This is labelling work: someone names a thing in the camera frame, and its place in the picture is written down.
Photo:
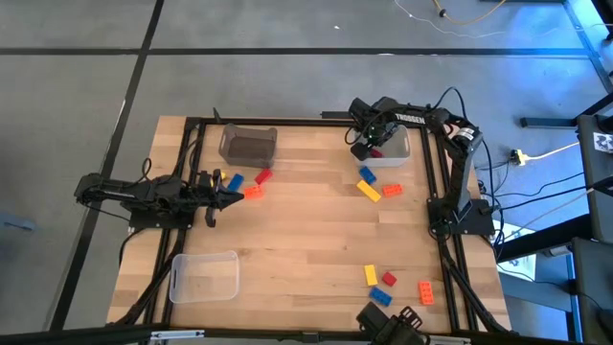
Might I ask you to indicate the long yellow building block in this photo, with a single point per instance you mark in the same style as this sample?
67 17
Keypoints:
369 191

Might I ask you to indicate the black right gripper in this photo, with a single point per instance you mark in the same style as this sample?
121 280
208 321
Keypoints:
371 112

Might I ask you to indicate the white plastic bin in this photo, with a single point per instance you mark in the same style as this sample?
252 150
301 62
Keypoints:
397 153

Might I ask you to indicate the silver bracket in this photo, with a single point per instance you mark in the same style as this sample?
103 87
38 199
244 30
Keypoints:
177 334
450 340

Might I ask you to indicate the white paper sheet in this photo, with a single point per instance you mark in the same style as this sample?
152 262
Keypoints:
519 263

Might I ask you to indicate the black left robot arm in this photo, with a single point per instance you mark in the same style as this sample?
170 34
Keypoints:
143 191

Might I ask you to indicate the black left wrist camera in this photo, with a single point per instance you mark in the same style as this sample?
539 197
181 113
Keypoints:
205 179

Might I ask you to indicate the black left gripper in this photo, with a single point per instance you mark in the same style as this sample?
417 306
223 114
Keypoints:
196 199

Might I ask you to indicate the black aluminium table frame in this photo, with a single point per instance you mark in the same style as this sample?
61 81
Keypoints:
287 121

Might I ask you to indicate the dark grey translucent bin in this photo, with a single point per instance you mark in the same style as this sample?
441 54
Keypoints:
249 148

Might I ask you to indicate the orange building block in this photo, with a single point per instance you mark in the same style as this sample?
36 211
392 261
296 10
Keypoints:
392 190
425 293
254 192

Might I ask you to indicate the black-white fiducial marker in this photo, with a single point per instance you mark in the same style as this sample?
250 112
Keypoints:
604 143

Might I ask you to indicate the yellow power plug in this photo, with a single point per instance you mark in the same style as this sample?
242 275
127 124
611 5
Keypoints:
519 157

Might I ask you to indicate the short yellow building block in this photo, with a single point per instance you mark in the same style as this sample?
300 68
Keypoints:
370 275

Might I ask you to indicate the blue building block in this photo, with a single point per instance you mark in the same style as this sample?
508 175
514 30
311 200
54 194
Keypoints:
368 175
380 296
235 182

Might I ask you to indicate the yellow arch block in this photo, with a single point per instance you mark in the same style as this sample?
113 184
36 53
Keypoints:
223 176

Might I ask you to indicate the clear plastic bin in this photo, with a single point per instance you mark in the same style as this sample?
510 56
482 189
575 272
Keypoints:
206 278

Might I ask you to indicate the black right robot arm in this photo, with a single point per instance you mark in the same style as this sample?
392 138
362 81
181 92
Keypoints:
460 182

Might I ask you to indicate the black metal floor bar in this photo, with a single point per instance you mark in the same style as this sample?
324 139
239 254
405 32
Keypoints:
546 122

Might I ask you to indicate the black crossbar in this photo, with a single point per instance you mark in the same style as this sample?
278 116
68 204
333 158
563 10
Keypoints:
287 337

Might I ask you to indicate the black metal beam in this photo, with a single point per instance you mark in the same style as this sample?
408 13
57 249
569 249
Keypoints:
541 239

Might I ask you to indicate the red building block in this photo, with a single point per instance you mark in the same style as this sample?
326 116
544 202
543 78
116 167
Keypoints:
377 154
389 279
263 176

